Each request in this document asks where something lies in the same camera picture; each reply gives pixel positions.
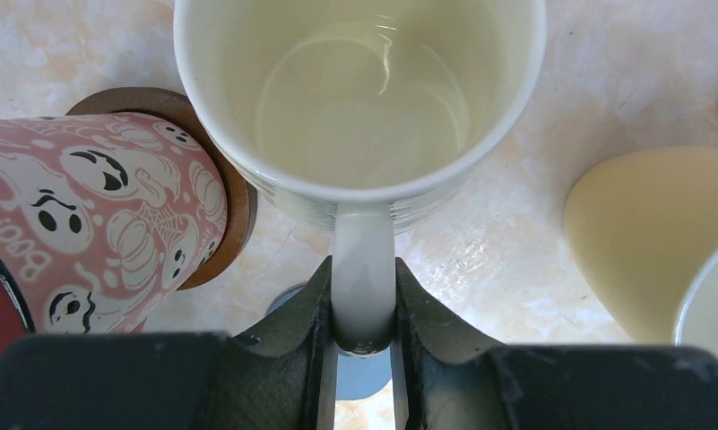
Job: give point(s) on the cream ceramic mug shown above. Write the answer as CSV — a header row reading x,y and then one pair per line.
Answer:
x,y
359,117

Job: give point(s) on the yellow ceramic mug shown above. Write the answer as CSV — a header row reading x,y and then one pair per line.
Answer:
x,y
643,228

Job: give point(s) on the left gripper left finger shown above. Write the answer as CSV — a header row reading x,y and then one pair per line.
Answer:
x,y
277,374

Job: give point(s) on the dark walnut wooden coaster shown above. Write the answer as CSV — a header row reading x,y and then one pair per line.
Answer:
x,y
177,109

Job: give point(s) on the blue-grey apple coaster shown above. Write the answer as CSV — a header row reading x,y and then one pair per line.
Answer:
x,y
360,377

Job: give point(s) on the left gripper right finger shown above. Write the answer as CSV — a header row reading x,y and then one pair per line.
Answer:
x,y
449,375

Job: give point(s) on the pink mug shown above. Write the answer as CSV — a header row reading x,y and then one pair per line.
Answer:
x,y
101,216

